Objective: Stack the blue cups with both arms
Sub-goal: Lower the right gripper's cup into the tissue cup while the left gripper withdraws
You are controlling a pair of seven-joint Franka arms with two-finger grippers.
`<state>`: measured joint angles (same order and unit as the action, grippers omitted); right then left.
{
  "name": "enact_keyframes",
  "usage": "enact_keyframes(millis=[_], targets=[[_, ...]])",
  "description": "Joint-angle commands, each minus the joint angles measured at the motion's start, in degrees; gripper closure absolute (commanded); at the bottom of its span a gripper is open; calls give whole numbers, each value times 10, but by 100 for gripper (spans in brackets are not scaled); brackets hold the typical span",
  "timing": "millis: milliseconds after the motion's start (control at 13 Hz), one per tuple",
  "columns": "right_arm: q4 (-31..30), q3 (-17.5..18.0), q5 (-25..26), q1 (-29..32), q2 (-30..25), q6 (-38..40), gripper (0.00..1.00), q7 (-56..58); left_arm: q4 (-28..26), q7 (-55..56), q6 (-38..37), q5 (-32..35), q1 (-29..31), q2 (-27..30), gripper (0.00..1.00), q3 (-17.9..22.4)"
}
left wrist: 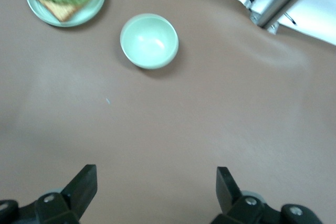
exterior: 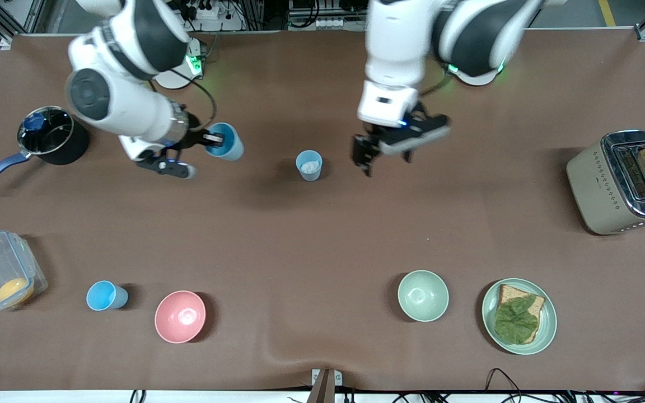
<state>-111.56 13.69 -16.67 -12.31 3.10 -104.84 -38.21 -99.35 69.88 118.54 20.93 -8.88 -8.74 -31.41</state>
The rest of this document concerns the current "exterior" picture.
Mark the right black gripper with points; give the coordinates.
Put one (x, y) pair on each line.
(194, 136)

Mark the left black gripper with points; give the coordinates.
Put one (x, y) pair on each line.
(385, 135)

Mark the blue plastic cup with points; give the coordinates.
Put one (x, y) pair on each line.
(104, 295)
(234, 146)

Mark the blue cup with white paper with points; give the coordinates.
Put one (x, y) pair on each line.
(309, 174)

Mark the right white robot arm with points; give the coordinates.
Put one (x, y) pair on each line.
(126, 95)

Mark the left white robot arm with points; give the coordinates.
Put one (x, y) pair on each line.
(401, 50)

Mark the white crumpled paper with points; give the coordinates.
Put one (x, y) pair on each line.
(310, 166)

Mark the white power strip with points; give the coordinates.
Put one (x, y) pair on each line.
(208, 10)

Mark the white socket strip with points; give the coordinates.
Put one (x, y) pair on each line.
(333, 24)

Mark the pale green bowl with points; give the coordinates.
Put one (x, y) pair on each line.
(423, 295)

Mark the glass lid with blue knob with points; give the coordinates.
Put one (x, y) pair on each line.
(48, 131)

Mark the pink bowl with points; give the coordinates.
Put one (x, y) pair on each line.
(180, 317)

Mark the brown bread slice with crust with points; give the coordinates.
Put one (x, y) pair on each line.
(510, 292)

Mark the green lettuce leaf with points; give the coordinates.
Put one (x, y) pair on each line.
(515, 320)

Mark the beige chrome toaster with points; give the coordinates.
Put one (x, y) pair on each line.
(597, 190)

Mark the pale green plate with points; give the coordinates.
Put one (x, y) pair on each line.
(546, 330)

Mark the orange round fruit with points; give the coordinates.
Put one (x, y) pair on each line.
(13, 291)

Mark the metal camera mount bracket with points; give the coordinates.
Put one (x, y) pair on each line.
(325, 383)

